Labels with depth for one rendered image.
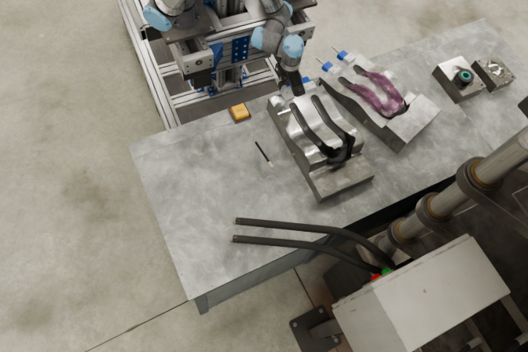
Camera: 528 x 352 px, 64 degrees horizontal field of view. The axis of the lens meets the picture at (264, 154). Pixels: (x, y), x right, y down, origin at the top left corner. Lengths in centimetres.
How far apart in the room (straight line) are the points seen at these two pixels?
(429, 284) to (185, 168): 110
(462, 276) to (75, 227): 210
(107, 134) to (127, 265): 85
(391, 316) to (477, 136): 134
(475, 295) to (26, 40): 312
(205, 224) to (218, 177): 20
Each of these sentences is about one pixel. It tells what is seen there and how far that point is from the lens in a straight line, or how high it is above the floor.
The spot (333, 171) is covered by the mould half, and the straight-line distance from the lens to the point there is 180.
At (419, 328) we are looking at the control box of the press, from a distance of 107.
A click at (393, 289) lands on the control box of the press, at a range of 106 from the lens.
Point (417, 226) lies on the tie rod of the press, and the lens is 147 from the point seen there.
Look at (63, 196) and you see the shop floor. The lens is 277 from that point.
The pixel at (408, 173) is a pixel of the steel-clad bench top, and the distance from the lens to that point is 198.
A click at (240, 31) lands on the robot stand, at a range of 204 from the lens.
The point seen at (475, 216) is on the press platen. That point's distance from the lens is 143.
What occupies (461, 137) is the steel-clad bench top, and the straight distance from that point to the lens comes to 219.
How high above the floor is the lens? 245
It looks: 63 degrees down
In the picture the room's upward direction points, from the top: 12 degrees clockwise
